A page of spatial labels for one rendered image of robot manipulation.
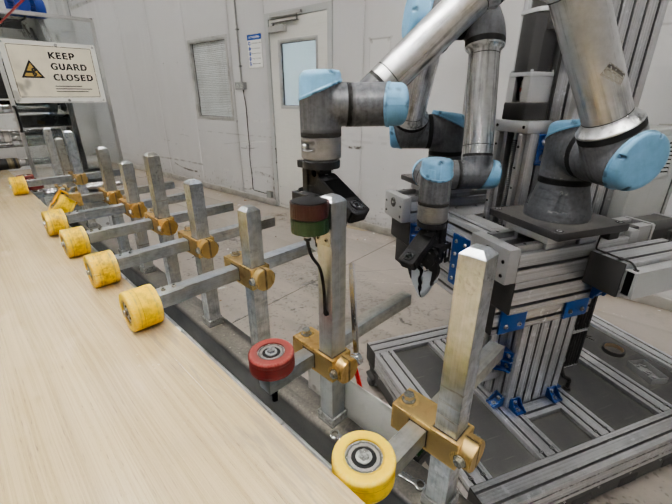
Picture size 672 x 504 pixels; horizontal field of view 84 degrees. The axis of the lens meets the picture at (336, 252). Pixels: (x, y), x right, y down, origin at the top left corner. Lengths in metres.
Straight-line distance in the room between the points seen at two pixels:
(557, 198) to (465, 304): 0.59
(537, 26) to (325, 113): 0.74
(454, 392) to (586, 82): 0.60
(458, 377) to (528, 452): 1.04
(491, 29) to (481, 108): 0.18
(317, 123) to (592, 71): 0.49
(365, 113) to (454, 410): 0.49
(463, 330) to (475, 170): 0.60
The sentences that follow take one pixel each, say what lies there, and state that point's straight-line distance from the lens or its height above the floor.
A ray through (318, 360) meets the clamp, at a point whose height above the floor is 0.85.
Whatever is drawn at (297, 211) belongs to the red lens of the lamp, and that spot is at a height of 1.16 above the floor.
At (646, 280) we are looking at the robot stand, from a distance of 1.12.
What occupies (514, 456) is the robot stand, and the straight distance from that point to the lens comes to 1.54.
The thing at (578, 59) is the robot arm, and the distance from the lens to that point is 0.86.
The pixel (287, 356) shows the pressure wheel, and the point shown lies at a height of 0.91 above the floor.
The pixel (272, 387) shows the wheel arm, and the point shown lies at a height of 0.85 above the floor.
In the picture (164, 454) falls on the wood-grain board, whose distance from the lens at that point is 0.58.
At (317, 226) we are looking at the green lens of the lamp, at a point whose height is 1.14.
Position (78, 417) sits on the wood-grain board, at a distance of 0.68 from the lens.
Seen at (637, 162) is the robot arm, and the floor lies 1.20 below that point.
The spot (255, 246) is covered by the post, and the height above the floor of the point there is 1.02.
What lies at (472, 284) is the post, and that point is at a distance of 0.47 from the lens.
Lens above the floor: 1.32
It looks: 23 degrees down
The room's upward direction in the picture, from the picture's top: straight up
